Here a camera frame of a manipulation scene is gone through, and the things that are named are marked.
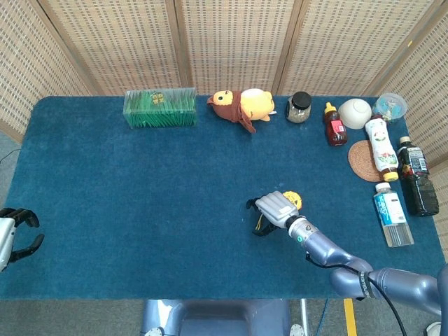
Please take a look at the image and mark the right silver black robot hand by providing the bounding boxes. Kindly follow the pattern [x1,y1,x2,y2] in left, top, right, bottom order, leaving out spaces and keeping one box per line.
[246,190,305,237]

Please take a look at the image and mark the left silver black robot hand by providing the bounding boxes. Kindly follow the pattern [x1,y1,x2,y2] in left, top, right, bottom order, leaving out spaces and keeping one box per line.
[0,207,46,272]

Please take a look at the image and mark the yellow tape measure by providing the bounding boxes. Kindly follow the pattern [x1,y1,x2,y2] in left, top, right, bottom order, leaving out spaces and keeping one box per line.
[256,190,303,232]

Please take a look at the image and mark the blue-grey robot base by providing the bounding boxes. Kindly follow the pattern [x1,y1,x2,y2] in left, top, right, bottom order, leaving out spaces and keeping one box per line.
[141,299,291,336]

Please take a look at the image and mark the yellow floor tape strip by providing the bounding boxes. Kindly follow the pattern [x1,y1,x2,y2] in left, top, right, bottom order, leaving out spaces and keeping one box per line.
[343,298,358,336]

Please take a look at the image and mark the round woven coaster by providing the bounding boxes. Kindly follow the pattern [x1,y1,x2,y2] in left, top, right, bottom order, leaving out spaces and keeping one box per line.
[347,139,385,183]

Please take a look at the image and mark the honey squeeze bottle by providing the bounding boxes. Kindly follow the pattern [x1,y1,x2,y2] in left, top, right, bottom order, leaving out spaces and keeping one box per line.
[323,101,349,147]

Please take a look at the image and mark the glass jar with black lid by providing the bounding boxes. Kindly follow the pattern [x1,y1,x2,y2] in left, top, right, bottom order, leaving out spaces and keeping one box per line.
[286,91,312,124]

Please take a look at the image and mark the yellow brown plush toy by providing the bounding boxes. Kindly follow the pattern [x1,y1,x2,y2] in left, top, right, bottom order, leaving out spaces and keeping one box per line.
[206,87,279,134]

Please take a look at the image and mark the white table leg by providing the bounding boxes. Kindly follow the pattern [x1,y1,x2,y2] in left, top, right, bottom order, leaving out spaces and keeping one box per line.
[300,298,310,336]

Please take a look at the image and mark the water bottle with blue label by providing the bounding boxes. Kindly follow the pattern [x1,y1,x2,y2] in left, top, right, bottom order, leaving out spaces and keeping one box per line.
[372,182,415,249]

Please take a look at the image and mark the white labelled drink bottle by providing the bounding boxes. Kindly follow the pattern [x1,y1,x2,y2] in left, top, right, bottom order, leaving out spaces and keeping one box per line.
[364,118,400,183]

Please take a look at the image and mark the white bowl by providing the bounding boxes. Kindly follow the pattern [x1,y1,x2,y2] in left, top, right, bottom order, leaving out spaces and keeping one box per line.
[337,98,373,130]

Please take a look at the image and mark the blue table mat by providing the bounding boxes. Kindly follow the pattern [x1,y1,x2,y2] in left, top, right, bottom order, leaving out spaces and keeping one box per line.
[0,96,445,301]

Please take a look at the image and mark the dark tea bottle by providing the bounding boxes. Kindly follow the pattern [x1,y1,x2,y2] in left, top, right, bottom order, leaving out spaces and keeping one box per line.
[395,136,440,217]

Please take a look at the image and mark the clear box of green packets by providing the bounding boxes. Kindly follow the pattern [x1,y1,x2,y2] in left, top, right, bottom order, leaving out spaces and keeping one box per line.
[122,87,199,130]

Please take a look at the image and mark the clear tub of blue clips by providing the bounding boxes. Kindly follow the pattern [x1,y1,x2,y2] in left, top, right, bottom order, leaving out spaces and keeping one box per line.
[372,92,408,123]

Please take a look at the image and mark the woven bamboo folding screen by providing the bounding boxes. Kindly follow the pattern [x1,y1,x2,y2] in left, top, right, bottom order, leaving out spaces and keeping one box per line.
[0,0,448,225]

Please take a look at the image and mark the black floor cable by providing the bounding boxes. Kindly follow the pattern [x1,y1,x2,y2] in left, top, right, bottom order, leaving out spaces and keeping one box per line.
[0,148,22,165]

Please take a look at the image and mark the blue floor cable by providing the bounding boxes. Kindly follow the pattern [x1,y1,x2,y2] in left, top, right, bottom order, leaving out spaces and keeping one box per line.
[316,298,330,336]

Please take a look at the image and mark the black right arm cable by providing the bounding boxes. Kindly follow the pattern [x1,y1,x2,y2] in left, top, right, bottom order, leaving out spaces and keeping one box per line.
[305,253,410,336]

